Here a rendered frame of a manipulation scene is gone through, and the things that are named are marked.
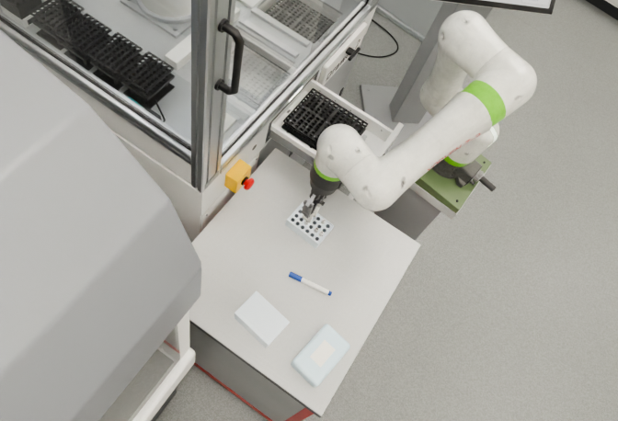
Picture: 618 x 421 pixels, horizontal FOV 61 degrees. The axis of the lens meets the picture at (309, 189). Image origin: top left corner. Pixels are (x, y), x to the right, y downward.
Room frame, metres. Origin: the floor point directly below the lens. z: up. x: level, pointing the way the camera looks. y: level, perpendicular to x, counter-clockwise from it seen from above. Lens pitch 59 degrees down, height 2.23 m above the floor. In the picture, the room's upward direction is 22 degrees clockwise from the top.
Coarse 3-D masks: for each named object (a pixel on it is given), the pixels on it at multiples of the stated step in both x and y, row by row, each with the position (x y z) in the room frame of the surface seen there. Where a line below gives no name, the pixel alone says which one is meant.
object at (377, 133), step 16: (304, 96) 1.18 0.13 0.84; (336, 96) 1.18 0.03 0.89; (352, 112) 1.16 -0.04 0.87; (272, 128) 0.96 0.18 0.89; (368, 128) 1.14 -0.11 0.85; (384, 128) 1.13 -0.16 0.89; (288, 144) 0.95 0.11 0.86; (304, 144) 0.95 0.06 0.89; (368, 144) 1.09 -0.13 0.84; (304, 160) 0.93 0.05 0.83
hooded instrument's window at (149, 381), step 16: (176, 336) 0.20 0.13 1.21; (160, 352) 0.16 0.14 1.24; (176, 352) 0.20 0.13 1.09; (144, 368) 0.13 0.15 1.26; (160, 368) 0.16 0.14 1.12; (176, 368) 0.19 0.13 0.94; (128, 384) 0.09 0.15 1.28; (144, 384) 0.12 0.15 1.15; (160, 384) 0.15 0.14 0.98; (128, 400) 0.08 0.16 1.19; (144, 400) 0.10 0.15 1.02; (112, 416) 0.04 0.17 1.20; (128, 416) 0.06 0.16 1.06
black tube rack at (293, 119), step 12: (312, 96) 1.14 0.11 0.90; (324, 96) 1.16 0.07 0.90; (300, 108) 1.07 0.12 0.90; (312, 108) 1.09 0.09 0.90; (324, 108) 1.11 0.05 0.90; (336, 108) 1.12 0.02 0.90; (288, 120) 1.01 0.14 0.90; (300, 120) 1.04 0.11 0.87; (312, 120) 1.04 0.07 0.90; (324, 120) 1.06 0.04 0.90; (336, 120) 1.08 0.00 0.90; (348, 120) 1.12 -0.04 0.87; (288, 132) 1.01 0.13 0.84; (300, 132) 0.98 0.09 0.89; (312, 132) 1.02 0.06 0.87; (312, 144) 0.97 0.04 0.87
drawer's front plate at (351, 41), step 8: (360, 32) 1.48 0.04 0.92; (352, 40) 1.42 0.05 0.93; (360, 40) 1.52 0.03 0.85; (344, 48) 1.37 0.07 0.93; (352, 48) 1.45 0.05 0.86; (336, 56) 1.32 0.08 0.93; (344, 56) 1.39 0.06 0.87; (328, 64) 1.27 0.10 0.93; (336, 64) 1.33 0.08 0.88; (328, 72) 1.28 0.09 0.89; (320, 80) 1.25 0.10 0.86
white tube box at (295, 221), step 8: (296, 216) 0.76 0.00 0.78; (320, 216) 0.79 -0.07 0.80; (288, 224) 0.73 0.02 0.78; (296, 224) 0.74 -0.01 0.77; (304, 224) 0.74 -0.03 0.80; (312, 224) 0.75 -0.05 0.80; (320, 224) 0.76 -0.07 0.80; (328, 224) 0.77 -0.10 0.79; (296, 232) 0.72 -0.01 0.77; (304, 232) 0.71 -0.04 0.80; (312, 232) 0.72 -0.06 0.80; (328, 232) 0.74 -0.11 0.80; (312, 240) 0.70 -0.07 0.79; (320, 240) 0.71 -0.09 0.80
